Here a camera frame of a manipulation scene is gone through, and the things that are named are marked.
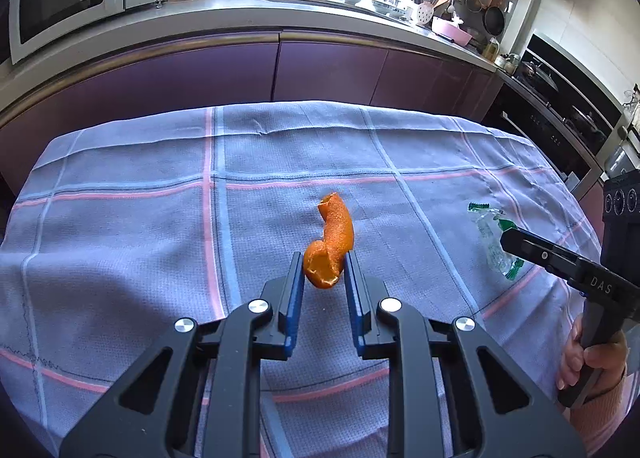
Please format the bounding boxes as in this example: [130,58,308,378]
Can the black cooking pot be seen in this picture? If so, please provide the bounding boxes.
[517,60,556,89]

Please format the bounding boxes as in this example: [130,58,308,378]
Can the person's right forearm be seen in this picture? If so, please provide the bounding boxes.
[567,365,632,455]

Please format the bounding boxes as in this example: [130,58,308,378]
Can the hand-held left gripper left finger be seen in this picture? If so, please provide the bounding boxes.
[59,252,307,458]

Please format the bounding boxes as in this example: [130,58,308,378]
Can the purple base cabinets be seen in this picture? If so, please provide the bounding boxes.
[0,28,501,189]

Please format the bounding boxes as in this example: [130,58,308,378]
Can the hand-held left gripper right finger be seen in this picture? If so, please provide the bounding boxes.
[344,250,587,458]

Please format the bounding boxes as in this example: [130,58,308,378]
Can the pink basin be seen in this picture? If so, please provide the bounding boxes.
[431,16,473,46]

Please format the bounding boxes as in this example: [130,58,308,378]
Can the purple checked tablecloth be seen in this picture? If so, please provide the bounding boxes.
[0,100,603,458]

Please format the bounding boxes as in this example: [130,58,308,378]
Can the clear wrapper cow cartoon print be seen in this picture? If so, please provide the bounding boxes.
[467,201,525,281]

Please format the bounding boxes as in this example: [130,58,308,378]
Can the person's right hand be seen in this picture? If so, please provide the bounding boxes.
[555,313,629,391]

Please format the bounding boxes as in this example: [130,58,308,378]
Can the orange peel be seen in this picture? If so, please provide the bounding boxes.
[302,192,356,289]

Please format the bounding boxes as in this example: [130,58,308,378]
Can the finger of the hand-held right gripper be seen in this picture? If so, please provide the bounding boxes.
[500,228,583,289]

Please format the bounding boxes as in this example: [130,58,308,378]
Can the black frying pan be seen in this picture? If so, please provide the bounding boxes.
[482,5,506,36]

